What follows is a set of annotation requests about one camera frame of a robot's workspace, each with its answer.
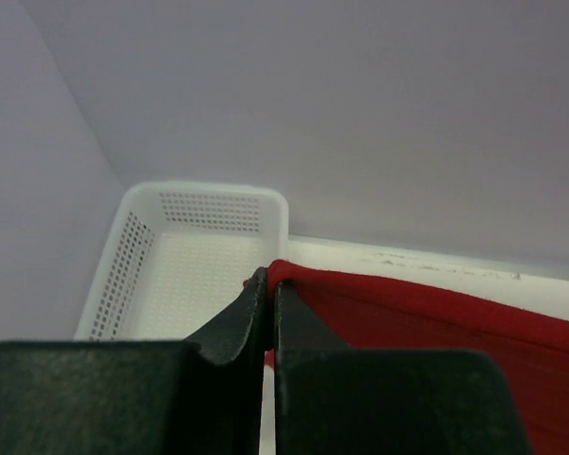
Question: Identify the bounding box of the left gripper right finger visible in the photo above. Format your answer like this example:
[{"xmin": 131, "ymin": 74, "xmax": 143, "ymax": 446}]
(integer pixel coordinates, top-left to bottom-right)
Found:
[{"xmin": 274, "ymin": 282, "xmax": 531, "ymax": 454}]

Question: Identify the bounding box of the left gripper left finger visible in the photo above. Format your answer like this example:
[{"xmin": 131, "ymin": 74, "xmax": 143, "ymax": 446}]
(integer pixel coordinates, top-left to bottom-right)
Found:
[{"xmin": 0, "ymin": 268, "xmax": 268, "ymax": 454}]

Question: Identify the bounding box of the dark red t shirt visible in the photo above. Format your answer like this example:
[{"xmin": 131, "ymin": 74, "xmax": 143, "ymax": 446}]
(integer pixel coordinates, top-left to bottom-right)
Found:
[{"xmin": 266, "ymin": 260, "xmax": 569, "ymax": 454}]

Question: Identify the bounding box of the white plastic basket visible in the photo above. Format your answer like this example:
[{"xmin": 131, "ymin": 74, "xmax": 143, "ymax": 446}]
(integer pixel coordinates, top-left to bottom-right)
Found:
[{"xmin": 74, "ymin": 181, "xmax": 289, "ymax": 341}]

